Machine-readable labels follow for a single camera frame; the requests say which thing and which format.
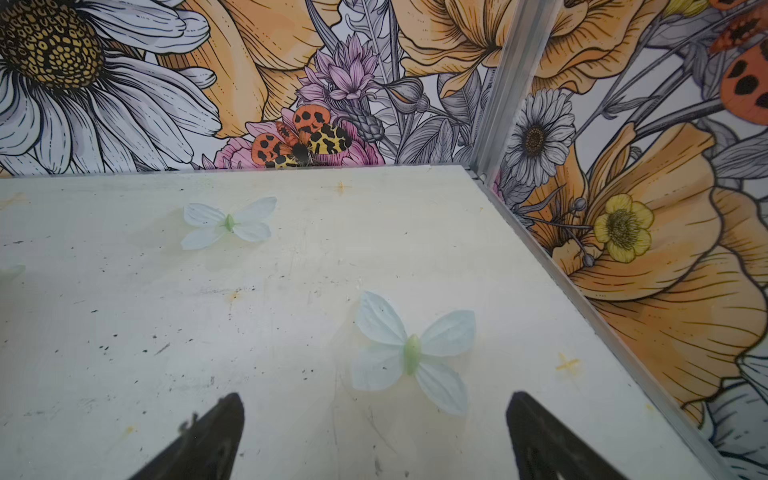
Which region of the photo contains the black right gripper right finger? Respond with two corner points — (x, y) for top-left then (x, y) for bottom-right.
(506, 391), (626, 480)

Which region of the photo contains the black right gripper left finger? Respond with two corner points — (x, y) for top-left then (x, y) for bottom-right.
(130, 392), (245, 480)

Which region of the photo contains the aluminium corner post right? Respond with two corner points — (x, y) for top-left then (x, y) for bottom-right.
(471, 1), (561, 186)

